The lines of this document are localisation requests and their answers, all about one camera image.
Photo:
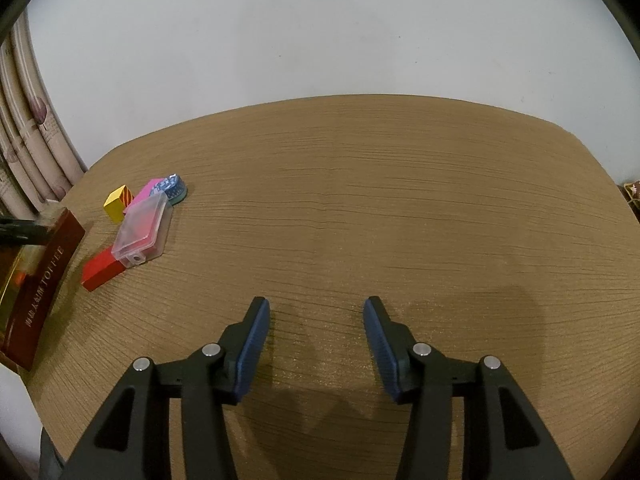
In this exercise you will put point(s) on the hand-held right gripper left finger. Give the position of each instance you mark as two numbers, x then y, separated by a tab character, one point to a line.
251	347

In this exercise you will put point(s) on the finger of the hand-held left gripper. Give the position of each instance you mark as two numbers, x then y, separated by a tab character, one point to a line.
20	230

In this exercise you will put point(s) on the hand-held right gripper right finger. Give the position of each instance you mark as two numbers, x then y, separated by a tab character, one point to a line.
384	347

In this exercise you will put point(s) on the dark red gift box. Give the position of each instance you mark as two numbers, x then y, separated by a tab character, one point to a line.
36	290

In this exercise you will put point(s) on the red rectangular block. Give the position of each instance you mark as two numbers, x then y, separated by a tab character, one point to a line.
101	268

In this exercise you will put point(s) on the yellow striped block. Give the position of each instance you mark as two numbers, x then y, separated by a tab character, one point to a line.
118	203

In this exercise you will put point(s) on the clear plastic case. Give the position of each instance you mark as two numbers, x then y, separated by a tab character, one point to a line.
142	232

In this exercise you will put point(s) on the pink rectangular block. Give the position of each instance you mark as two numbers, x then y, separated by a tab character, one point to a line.
141	195

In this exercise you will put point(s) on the round blue teal tin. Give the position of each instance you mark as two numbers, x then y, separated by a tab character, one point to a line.
171	189

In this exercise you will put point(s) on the floral beige curtain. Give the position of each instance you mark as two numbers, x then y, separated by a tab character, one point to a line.
31	125

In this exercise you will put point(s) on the patterned brown object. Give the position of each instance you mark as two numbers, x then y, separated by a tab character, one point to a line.
632	194

